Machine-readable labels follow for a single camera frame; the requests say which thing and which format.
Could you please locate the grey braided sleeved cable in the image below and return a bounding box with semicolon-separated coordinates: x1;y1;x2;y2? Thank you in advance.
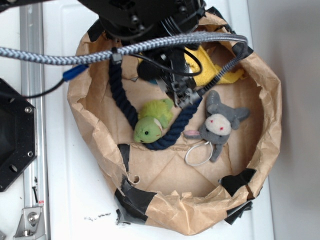
0;31;249;100

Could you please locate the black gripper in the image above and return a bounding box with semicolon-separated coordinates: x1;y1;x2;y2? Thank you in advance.
138;45;200;108

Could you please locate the yellow microfiber cloth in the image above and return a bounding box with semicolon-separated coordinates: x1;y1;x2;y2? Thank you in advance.
137;46;246;87

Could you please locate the brown paper bag bin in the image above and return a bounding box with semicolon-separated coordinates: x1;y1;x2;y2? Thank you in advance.
67;6;283;236

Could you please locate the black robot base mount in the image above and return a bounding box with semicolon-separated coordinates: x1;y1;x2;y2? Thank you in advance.
0;79;37;192

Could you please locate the green plush turtle toy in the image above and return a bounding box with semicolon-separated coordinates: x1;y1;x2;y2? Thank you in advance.
133;98;174;144

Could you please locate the white tray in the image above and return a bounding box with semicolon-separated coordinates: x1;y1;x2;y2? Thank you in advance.
42;0;274;240

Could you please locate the blue cable connector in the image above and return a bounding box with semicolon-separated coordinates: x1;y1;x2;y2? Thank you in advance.
62;64;89;82

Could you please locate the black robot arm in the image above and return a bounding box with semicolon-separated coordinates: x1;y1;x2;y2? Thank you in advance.
0;0;206;81

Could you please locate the dark blue twisted rope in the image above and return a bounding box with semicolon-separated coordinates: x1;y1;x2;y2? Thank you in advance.
108;59;203;151

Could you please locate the metal corner bracket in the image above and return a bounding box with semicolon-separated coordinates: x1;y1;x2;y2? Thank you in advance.
13;206;47;240

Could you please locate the aluminium extrusion rail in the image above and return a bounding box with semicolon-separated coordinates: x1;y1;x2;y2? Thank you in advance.
13;3;51;240

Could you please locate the thin black cable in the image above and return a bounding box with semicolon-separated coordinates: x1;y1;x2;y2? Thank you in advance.
0;46;203;99

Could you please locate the grey plush animal toy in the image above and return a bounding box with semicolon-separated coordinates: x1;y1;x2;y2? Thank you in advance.
183;90;250;163

